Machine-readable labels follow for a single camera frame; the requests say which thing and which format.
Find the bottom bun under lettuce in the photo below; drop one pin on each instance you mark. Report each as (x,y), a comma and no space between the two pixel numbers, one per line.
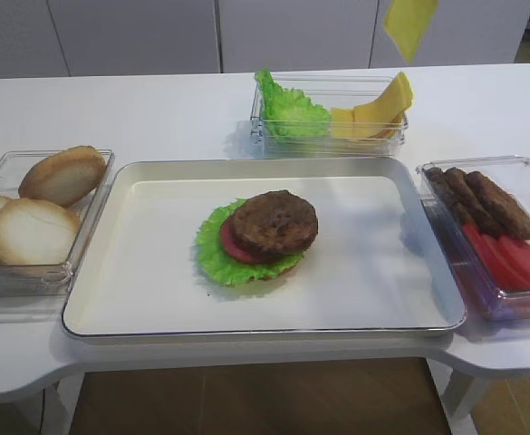
(283,272)

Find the green lettuce leaf on tray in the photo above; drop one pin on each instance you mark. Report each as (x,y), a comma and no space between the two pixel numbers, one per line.
(223,269)

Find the green lettuce leaf in box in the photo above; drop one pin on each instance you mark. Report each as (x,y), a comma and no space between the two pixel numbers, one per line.
(290,113)

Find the clear box with lettuce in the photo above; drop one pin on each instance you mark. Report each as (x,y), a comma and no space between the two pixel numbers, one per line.
(336,91)

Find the yellow cheese slice stack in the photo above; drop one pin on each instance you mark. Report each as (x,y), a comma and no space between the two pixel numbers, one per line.
(373,115)

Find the brown patty on burger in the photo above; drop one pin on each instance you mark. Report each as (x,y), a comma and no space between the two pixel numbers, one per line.
(275,224)

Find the red tomato slice on burger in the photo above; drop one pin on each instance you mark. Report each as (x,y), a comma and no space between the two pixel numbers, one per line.
(232,249)

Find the white metal tray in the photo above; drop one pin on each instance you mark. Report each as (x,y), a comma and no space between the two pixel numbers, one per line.
(374,267)

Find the brown meat patty back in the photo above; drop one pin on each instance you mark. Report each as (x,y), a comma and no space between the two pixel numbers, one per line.
(445,193)

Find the brown meat patty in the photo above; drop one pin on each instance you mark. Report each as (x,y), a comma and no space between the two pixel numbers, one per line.
(445,193)
(456,178)
(500,205)

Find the bun half back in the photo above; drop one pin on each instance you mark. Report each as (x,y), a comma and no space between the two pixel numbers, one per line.
(65,177)

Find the brown meat patty middle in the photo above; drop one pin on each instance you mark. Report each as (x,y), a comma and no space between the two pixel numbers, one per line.
(456,178)

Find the red tomato slice back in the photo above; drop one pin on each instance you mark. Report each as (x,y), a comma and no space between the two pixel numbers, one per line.
(475,239)

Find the clear box with buns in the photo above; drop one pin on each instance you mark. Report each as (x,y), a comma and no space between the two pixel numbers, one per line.
(33,293)

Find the clear box with patties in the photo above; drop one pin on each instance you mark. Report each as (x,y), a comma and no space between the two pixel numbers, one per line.
(512,174)

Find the bun half front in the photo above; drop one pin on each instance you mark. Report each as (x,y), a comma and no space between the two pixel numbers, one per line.
(36,232)

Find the brown meat patty front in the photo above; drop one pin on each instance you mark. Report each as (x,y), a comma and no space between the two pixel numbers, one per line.
(500,205)

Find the red tomato slice middle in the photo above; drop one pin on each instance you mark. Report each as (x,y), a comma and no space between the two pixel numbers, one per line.
(505,275)

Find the white table leg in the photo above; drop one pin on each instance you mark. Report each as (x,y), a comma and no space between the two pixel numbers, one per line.
(460,395)

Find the red tomato slice front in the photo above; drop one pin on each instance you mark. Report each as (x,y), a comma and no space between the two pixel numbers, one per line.
(516,253)

